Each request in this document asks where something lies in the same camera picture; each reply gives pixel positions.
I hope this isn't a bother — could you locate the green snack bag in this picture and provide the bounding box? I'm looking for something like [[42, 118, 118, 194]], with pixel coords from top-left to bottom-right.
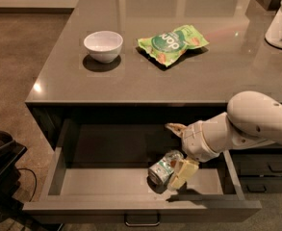
[[138, 25, 209, 67]]

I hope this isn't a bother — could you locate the metal drawer handle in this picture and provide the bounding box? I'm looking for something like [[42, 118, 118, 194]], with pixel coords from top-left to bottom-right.
[[124, 214, 161, 227]]

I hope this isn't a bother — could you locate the dark closed middle drawer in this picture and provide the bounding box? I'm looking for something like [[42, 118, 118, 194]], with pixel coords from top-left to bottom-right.
[[232, 154, 282, 176]]

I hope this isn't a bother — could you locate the black cable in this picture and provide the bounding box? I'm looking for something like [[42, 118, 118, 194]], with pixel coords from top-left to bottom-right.
[[16, 167, 38, 203]]

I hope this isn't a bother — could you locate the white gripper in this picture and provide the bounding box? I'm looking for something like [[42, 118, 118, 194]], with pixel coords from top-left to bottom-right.
[[165, 121, 218, 191]]

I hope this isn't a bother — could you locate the silver green 7up can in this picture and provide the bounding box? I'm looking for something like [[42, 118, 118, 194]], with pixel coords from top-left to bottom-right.
[[148, 150, 183, 186]]

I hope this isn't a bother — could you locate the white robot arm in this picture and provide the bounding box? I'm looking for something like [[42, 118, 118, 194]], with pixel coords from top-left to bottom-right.
[[166, 91, 282, 191]]

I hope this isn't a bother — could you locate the white ceramic bowl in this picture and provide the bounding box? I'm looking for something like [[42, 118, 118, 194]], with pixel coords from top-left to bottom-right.
[[84, 31, 123, 64]]

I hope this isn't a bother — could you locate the open grey top drawer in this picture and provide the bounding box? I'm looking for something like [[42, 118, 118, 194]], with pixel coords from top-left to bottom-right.
[[24, 119, 261, 224]]

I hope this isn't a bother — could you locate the grey counter cabinet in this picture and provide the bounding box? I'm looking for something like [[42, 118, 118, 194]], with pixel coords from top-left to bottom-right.
[[26, 0, 282, 145]]

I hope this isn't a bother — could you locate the dark closed drawer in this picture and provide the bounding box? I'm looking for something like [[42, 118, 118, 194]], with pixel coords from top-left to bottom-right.
[[232, 154, 282, 176], [240, 177, 282, 193]]

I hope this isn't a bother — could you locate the dark closed lower drawer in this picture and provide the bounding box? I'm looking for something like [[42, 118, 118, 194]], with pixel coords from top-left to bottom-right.
[[240, 177, 282, 193]]

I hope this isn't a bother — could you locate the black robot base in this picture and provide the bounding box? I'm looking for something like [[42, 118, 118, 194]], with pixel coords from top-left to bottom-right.
[[0, 131, 27, 225]]

